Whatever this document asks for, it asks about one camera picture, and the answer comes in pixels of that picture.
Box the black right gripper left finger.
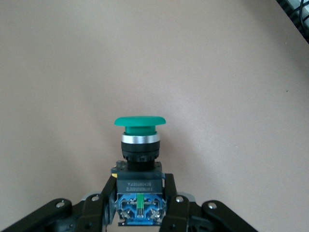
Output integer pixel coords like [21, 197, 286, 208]
[0, 173, 117, 232]

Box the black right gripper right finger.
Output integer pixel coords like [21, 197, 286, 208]
[160, 173, 259, 232]

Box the green mushroom push button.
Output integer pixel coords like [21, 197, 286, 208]
[110, 116, 168, 228]

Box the tangled black cable bundle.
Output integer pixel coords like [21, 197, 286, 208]
[276, 0, 309, 45]

